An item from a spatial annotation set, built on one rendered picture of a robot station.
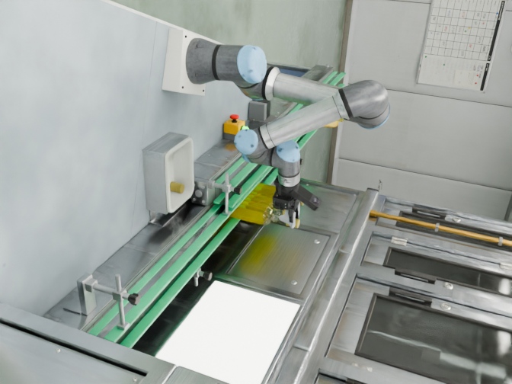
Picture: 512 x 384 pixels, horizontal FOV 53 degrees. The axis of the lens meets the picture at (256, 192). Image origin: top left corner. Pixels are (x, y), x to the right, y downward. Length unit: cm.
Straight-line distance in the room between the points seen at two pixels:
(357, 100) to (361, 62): 621
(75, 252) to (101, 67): 51
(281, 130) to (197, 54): 38
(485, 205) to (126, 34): 724
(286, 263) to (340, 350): 42
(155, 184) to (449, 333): 107
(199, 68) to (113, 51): 33
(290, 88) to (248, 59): 19
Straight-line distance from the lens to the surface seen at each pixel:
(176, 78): 171
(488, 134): 790
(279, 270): 190
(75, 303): 151
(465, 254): 225
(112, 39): 150
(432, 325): 186
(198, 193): 188
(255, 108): 244
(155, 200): 175
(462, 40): 756
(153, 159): 168
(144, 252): 167
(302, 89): 175
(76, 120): 142
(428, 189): 826
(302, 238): 208
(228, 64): 169
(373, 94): 160
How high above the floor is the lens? 163
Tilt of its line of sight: 18 degrees down
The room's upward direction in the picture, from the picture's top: 103 degrees clockwise
